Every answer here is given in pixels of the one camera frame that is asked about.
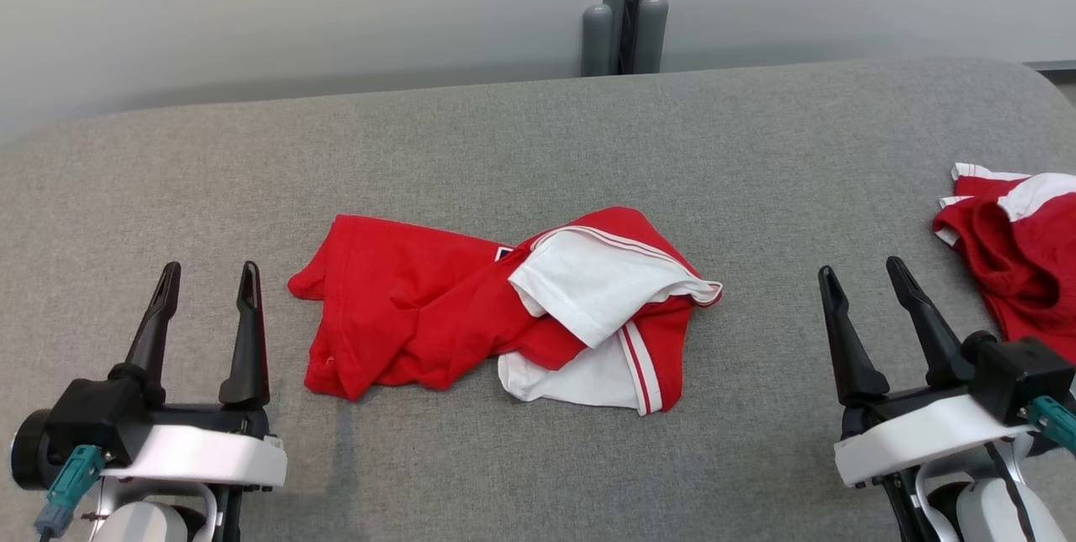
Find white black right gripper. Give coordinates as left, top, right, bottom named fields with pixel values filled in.
left=819, top=255, right=1036, bottom=489

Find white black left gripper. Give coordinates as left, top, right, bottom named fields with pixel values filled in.
left=101, top=260, right=288, bottom=492

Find red shorts with white stripe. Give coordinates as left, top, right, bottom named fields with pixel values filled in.
left=931, top=162, right=1076, bottom=366

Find red white numbered jersey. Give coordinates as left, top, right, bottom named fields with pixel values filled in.
left=287, top=206, right=724, bottom=418

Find teal connector right camera cable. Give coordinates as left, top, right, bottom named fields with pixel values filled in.
left=1027, top=395, right=1076, bottom=455

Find teal connector camera cable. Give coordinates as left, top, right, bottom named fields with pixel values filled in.
left=34, top=445, right=106, bottom=539
left=1027, top=395, right=1076, bottom=455

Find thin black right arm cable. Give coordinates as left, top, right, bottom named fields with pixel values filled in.
left=985, top=441, right=1043, bottom=542

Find teal connector left camera cable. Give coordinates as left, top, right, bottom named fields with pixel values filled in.
left=34, top=445, right=106, bottom=539

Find grey double partition post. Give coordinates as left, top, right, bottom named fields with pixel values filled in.
left=582, top=0, right=670, bottom=77

